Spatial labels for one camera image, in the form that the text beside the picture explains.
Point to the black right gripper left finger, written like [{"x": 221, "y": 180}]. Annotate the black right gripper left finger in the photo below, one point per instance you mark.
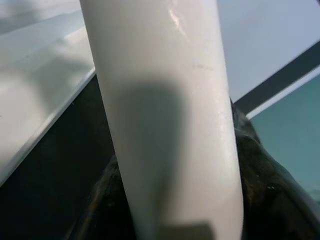
[{"x": 107, "y": 207}]

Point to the white plastic table leg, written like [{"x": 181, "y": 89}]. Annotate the white plastic table leg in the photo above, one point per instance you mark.
[{"x": 162, "y": 112}]

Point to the dark vertical pillar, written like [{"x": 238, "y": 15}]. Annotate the dark vertical pillar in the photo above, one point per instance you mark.
[{"x": 280, "y": 82}]

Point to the white plastic children table top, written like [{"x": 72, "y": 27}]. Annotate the white plastic children table top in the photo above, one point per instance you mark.
[{"x": 32, "y": 87}]

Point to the teal glass panel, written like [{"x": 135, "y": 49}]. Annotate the teal glass panel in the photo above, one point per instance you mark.
[{"x": 292, "y": 140}]

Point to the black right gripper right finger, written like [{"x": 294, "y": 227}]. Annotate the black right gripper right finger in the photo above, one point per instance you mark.
[{"x": 270, "y": 200}]

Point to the black plastic cover sheet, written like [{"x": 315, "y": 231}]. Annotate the black plastic cover sheet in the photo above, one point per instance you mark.
[{"x": 62, "y": 162}]

